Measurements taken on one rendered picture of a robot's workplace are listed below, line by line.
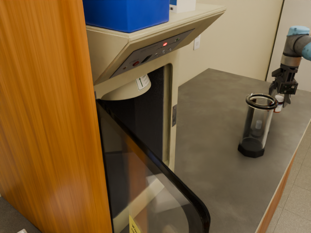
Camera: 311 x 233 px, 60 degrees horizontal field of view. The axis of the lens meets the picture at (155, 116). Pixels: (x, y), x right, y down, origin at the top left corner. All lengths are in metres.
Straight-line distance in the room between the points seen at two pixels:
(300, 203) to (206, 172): 1.48
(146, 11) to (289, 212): 2.04
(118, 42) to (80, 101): 0.10
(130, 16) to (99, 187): 0.28
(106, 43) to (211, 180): 0.68
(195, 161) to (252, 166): 0.21
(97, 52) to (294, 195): 2.17
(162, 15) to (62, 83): 0.19
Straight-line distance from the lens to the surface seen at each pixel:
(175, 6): 0.54
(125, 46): 0.39
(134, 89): 0.64
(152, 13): 0.43
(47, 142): 0.51
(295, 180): 2.58
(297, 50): 1.18
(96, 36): 0.43
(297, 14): 3.48
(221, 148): 1.12
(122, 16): 0.39
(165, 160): 0.91
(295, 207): 2.34
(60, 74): 0.38
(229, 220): 0.87
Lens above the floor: 1.60
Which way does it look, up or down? 31 degrees down
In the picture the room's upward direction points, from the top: straight up
